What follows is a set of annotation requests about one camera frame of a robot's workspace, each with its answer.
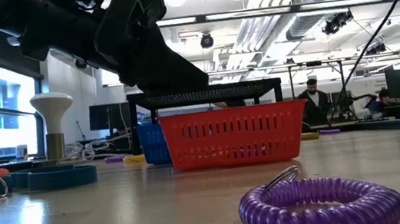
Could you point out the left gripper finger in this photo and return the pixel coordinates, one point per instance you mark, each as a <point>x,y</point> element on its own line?
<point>172,75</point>

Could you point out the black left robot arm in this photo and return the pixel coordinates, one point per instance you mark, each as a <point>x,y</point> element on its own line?
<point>49,27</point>

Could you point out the white brass desk lamp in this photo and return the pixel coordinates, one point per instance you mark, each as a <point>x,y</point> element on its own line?
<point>51,108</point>

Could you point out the black perforated metal shelf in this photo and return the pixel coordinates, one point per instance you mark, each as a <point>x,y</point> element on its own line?
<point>201,95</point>

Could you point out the blue plastic basket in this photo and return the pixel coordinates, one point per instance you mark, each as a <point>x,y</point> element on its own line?
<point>152,145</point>

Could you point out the red plastic basket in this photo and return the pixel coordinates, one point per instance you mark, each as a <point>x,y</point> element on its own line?
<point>234,139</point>

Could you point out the person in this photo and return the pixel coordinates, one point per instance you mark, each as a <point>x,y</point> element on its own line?
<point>383,99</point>
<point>315,102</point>

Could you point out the small white container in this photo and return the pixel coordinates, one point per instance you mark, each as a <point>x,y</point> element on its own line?
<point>22,152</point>

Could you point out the black ceiling camera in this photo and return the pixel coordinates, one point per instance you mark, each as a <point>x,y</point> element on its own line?
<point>81,64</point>
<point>337,22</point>
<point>207,41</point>
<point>375,49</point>

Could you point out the black background rig frame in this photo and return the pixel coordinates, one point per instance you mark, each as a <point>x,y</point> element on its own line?
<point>313,63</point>

